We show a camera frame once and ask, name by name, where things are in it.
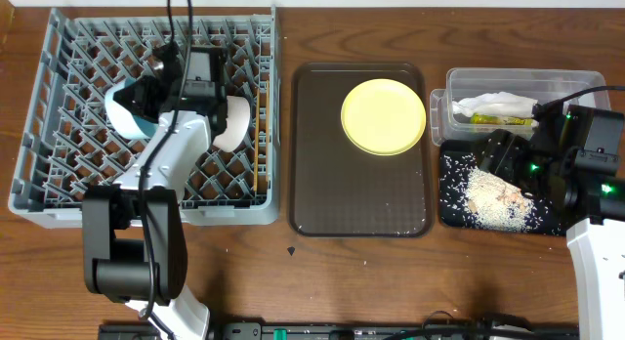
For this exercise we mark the wooden chopstick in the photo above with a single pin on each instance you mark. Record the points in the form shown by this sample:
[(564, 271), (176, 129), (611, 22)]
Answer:
[(267, 113), (256, 140)]

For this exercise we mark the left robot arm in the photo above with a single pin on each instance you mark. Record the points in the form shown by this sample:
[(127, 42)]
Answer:
[(134, 247)]

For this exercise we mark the white napkin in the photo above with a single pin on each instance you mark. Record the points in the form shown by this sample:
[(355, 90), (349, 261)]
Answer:
[(495, 104)]

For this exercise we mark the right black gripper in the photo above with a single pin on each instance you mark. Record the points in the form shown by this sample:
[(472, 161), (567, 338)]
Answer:
[(504, 148)]

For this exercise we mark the green orange snack wrapper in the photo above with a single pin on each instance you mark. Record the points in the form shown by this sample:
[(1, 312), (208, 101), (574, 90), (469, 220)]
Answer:
[(502, 120)]

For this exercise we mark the light blue bowl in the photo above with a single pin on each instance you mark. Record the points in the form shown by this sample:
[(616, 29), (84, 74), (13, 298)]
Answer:
[(127, 125)]

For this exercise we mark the clear plastic bin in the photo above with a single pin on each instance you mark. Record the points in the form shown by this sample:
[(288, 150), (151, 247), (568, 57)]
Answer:
[(541, 85)]

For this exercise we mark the grey dish rack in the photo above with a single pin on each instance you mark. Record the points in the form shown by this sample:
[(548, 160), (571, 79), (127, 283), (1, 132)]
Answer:
[(68, 143)]

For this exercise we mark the spilled rice grains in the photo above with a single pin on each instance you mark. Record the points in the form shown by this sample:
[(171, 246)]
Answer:
[(493, 205)]

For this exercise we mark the yellow plate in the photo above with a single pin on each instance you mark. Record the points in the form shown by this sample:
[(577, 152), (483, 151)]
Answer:
[(383, 117)]

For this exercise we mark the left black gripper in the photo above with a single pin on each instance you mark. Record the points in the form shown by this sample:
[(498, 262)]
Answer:
[(147, 96)]

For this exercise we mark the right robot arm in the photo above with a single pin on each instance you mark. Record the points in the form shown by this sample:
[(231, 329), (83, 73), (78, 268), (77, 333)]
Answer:
[(571, 161)]

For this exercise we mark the dark brown serving tray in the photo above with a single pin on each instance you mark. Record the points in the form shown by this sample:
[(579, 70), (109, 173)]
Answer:
[(339, 190)]

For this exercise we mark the black tray bin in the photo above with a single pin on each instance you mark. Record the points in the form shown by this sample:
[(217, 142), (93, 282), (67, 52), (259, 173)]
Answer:
[(454, 208)]

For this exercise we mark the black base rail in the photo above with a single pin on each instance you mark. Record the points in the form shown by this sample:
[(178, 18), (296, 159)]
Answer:
[(256, 331)]

